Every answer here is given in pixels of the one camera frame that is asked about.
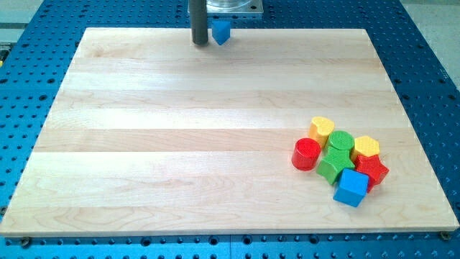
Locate green cylinder block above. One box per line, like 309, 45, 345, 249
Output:
326, 130, 355, 150

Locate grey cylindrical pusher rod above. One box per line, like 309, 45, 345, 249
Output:
189, 0, 208, 46

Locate yellow heart block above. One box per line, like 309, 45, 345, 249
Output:
308, 117, 335, 148

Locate blue cube block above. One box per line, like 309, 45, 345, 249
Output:
333, 168, 369, 207

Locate green star block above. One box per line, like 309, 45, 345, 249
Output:
316, 147, 355, 185

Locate red star block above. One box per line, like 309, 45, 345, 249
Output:
354, 155, 390, 193

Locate blue triangle block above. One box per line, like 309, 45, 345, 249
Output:
211, 21, 231, 45

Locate wooden board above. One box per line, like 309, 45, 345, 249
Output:
1, 27, 459, 237

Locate red cylinder block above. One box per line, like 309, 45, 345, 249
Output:
291, 138, 321, 171

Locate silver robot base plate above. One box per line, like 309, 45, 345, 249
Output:
206, 0, 264, 19

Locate yellow hexagon block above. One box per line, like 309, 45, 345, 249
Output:
350, 135, 380, 161

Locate blue perforated metal table plate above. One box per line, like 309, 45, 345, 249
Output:
1, 0, 459, 258

